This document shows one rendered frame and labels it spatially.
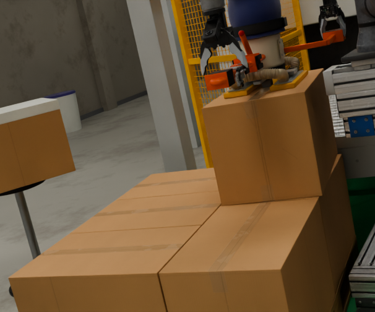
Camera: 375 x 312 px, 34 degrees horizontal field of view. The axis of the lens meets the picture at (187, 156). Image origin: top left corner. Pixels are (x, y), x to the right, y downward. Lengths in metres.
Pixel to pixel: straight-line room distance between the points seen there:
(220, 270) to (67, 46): 9.17
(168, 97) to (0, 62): 5.95
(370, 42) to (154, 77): 1.95
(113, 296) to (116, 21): 10.29
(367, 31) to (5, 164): 1.95
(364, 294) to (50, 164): 1.77
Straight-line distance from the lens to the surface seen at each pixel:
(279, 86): 2.39
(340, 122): 3.53
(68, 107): 9.53
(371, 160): 2.94
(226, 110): 2.31
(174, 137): 3.94
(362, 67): 2.27
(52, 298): 2.20
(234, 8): 2.48
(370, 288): 2.42
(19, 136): 3.30
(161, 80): 3.89
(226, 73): 1.94
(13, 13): 10.01
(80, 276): 2.09
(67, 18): 10.97
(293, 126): 2.27
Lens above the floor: 1.28
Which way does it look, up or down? 12 degrees down
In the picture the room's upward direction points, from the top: 12 degrees counter-clockwise
